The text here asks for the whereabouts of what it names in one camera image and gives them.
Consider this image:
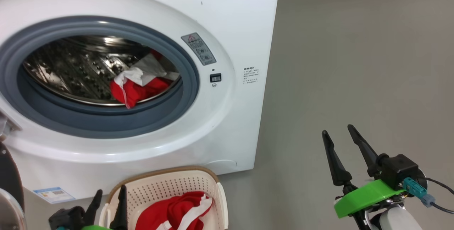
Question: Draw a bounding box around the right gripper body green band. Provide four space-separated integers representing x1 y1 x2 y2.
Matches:
333 179 407 223

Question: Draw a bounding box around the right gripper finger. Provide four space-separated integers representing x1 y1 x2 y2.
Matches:
321 130 359 195
347 124 390 181

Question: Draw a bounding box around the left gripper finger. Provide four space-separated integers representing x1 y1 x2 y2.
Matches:
109 185 128 230
82 189 103 225

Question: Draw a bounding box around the red white garment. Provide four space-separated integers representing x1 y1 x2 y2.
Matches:
109 50 181 110
135 191 214 230

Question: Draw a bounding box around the black glass washing machine door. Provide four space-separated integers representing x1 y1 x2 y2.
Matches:
0 141 27 230

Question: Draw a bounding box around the cream perforated laundry basket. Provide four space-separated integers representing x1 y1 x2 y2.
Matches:
99 166 228 230

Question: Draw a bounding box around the steel washing drum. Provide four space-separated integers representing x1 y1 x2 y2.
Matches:
22 35 182 107

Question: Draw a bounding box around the white washing machine body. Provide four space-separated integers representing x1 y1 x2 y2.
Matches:
0 0 282 202

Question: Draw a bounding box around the blue energy label sticker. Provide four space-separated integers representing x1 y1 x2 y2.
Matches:
33 187 76 204

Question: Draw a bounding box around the teal cable connector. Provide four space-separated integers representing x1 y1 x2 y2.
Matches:
403 177 454 213

